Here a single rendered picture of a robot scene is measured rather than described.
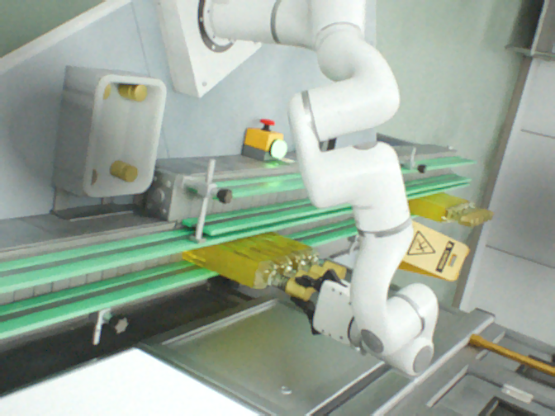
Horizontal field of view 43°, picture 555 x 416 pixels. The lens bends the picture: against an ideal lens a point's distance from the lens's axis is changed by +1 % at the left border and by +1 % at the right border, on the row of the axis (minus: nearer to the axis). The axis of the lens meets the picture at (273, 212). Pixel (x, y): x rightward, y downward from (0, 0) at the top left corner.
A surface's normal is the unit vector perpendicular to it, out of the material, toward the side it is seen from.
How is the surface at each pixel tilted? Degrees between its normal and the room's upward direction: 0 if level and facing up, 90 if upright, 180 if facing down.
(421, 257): 75
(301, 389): 90
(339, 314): 106
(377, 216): 67
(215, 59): 5
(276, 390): 90
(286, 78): 0
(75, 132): 90
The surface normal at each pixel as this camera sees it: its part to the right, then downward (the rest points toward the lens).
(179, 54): -0.56, 0.57
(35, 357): 0.21, -0.95
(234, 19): -0.54, 0.31
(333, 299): -0.71, -0.10
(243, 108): 0.82, 0.30
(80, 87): -0.53, 0.10
